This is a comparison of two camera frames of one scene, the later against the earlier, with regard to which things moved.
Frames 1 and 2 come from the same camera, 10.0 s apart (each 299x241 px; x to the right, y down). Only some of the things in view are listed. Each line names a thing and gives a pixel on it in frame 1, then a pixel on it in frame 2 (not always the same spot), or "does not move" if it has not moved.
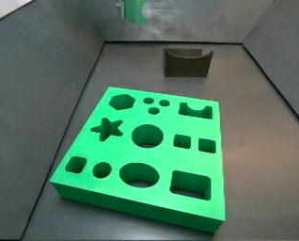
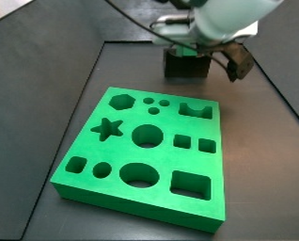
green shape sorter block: x=147 y=158 does not move
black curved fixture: x=185 y=62 does not move
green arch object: x=133 y=13 to x=184 y=51
